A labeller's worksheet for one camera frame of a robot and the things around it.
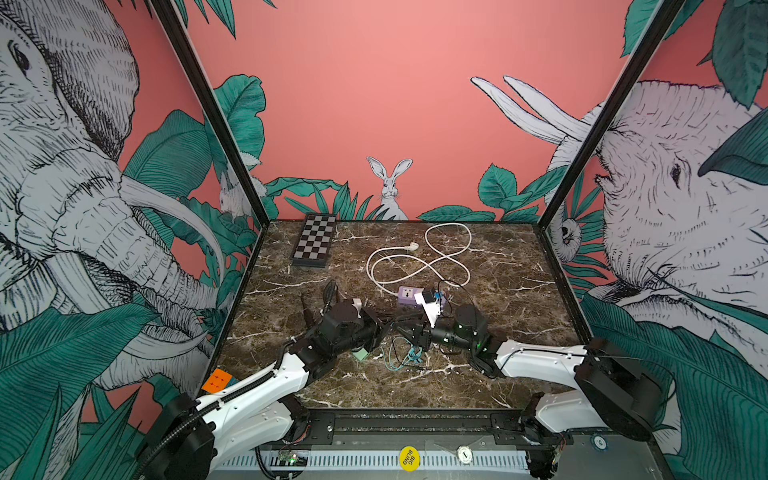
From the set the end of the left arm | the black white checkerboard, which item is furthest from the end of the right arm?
the black white checkerboard

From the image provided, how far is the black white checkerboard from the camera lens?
42.1 inches

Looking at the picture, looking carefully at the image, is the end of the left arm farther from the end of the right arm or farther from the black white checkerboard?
the black white checkerboard
